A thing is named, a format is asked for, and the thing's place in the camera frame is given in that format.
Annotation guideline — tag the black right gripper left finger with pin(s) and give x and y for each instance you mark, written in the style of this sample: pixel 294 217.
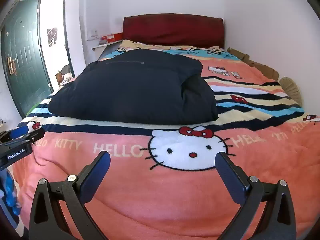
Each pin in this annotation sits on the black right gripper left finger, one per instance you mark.
pixel 47 220

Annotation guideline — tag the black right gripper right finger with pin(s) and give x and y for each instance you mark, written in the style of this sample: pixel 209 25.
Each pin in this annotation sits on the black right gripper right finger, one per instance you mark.
pixel 278 218

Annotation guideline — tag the dark navy puffer jacket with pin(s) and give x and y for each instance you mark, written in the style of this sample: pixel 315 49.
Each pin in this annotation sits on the dark navy puffer jacket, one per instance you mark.
pixel 139 86

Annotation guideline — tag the blue patterned sleeve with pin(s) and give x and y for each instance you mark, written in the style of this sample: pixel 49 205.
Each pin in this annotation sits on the blue patterned sleeve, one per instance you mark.
pixel 9 191

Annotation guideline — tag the dark green door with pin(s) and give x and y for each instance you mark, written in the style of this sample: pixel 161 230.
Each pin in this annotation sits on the dark green door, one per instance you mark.
pixel 25 73

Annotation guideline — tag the striped Hello Kitty blanket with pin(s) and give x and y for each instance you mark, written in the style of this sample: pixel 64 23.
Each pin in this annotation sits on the striped Hello Kitty blanket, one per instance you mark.
pixel 162 182

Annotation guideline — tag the brown cardboard sheet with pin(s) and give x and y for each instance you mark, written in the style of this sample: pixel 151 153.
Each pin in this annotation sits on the brown cardboard sheet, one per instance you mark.
pixel 264 69

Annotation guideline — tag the red white box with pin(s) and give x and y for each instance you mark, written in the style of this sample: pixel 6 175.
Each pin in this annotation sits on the red white box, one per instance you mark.
pixel 111 38

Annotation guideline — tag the dark red headboard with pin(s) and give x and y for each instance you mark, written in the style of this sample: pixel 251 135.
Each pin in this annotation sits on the dark red headboard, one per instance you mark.
pixel 175 29

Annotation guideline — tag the white wall shelf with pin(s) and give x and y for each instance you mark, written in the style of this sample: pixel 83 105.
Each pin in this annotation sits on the white wall shelf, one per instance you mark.
pixel 106 44

